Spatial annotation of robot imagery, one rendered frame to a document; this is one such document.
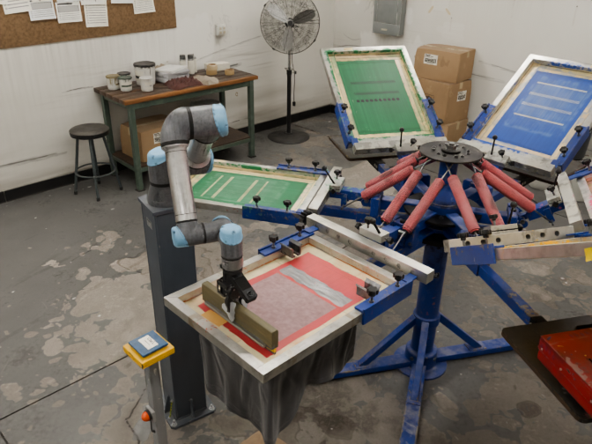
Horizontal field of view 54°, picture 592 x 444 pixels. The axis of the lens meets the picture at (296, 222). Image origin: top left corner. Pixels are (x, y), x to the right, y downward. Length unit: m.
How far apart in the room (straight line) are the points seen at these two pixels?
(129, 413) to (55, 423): 0.36
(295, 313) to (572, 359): 0.95
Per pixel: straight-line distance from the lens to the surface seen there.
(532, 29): 6.26
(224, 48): 6.58
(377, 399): 3.27
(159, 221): 2.48
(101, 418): 3.27
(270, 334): 1.97
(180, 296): 2.28
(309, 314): 2.21
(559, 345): 2.03
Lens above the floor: 2.27
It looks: 27 degrees down
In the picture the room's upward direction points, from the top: 1 degrees clockwise
